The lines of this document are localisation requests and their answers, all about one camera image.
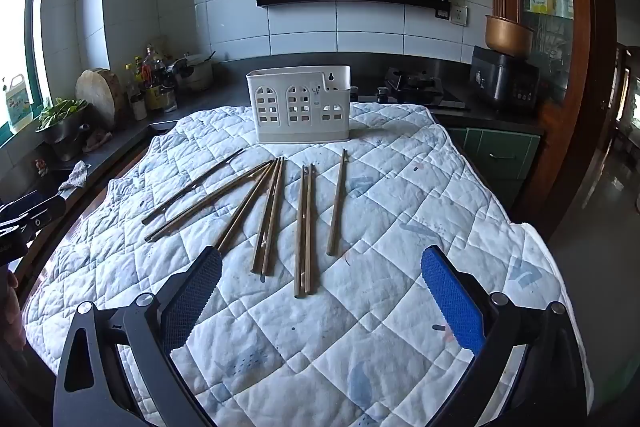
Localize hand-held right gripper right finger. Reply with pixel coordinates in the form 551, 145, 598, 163
420, 245, 589, 427

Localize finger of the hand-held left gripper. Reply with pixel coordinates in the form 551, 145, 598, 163
0, 190, 40, 221
0, 195, 68, 242

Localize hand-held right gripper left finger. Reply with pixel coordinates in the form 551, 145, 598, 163
54, 246, 224, 427

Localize wooden chopstick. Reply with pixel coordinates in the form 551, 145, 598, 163
214, 158, 277, 253
326, 149, 348, 257
305, 164, 316, 295
251, 157, 280, 274
263, 156, 285, 278
219, 158, 281, 255
144, 160, 275, 244
141, 148, 246, 226
294, 164, 307, 299

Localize white plastic utensil holder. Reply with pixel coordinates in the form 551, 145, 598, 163
246, 65, 352, 144

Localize person's left hand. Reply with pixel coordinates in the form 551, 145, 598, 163
0, 271, 26, 354

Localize grey dish cloth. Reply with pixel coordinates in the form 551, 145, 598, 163
57, 160, 92, 192

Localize metal bowl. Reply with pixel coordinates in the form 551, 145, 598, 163
35, 104, 91, 160

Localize pink rag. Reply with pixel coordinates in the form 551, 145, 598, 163
82, 132, 113, 152

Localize white detergent bottle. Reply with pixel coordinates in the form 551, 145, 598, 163
2, 74, 32, 131

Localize white quilted blanket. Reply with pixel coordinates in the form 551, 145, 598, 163
24, 104, 571, 427

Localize round wooden cutting board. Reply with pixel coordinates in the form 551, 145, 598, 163
75, 68, 126, 130

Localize small white bottle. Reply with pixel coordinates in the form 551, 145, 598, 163
129, 91, 148, 122

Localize green cupboard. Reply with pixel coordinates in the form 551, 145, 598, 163
442, 127, 543, 208

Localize jar with yellow label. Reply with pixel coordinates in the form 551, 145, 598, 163
144, 84, 168, 112

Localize window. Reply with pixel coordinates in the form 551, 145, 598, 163
0, 0, 61, 132

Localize clear oil bottle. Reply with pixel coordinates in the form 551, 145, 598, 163
142, 46, 166, 88

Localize steel pot with lid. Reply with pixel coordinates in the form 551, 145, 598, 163
167, 51, 217, 92

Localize black gas stove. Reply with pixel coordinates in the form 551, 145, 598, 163
357, 67, 471, 110

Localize black rice cooker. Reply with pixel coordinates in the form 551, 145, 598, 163
469, 46, 541, 110

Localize copper inner pot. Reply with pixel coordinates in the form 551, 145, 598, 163
484, 14, 536, 58

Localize wooden glass-door cabinet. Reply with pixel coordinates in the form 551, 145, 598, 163
482, 0, 621, 228

